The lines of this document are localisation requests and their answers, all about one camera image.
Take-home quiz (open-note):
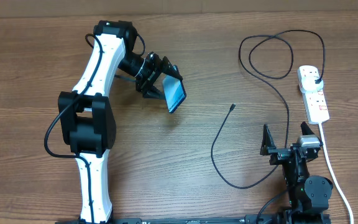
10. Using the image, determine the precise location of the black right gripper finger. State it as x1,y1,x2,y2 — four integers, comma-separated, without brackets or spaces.
260,124,276,156
300,121,314,136

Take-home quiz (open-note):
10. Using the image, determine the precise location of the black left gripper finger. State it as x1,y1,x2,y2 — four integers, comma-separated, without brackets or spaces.
142,85,165,100
162,56,183,81

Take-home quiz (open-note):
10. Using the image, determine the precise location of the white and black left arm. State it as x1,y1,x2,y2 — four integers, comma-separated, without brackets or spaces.
57,21,186,223

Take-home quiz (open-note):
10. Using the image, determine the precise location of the white power strip cord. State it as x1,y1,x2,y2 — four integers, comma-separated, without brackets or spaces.
318,122,355,224

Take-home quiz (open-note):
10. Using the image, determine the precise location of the white USB wall charger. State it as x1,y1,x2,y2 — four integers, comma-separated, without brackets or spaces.
299,76,324,93

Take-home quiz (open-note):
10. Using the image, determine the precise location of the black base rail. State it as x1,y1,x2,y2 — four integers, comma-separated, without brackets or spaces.
54,213,332,224

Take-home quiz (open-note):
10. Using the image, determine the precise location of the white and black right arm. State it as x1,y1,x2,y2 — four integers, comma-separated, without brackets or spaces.
260,122,333,223

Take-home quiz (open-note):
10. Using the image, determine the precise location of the white power strip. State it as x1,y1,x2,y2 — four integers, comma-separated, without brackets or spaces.
297,65,329,124

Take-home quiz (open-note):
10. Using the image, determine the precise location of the blue Samsung Galaxy smartphone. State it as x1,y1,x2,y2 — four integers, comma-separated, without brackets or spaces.
162,65,186,114

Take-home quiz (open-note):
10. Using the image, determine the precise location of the black USB charging cable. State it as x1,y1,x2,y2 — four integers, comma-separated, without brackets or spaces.
210,29,326,190

